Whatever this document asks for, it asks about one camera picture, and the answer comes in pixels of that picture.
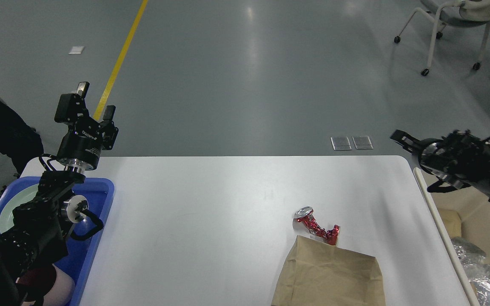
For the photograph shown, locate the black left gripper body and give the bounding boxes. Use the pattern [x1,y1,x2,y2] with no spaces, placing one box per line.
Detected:
[56,119,109,171]

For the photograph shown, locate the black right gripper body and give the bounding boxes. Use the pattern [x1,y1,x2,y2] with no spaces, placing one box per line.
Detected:
[417,138,445,175]

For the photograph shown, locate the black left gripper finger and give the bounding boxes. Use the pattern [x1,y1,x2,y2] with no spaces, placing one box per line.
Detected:
[54,82,90,126]
[100,105,119,150]

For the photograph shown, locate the mint green plate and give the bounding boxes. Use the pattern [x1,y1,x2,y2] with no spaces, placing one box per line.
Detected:
[0,184,38,234]

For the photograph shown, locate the aluminium foil sheet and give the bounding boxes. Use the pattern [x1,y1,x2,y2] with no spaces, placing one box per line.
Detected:
[451,237,487,265]

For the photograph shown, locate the red foil wrapper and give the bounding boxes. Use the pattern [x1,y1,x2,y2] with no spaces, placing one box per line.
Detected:
[293,207,340,246]

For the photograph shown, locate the brown paper bag front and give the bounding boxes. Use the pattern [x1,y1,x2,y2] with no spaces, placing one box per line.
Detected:
[271,236,386,306]

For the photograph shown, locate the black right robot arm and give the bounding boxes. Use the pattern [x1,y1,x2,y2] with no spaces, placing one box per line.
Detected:
[390,130,490,202]

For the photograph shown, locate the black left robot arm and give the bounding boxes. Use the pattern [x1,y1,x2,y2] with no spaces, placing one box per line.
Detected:
[0,82,119,306]

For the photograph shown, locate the blue plastic tray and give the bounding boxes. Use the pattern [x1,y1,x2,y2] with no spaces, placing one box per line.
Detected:
[0,176,114,306]

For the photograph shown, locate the beige plastic bin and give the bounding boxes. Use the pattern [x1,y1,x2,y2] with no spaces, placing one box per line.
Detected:
[413,168,490,306]

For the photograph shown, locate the grey metal floor plate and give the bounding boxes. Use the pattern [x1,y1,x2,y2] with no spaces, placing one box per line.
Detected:
[330,137,353,151]

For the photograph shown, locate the pink mug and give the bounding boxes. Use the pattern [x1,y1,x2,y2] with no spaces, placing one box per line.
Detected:
[17,265,75,306]

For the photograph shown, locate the grey office chair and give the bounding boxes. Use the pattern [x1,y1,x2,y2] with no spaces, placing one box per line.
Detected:
[393,0,490,77]

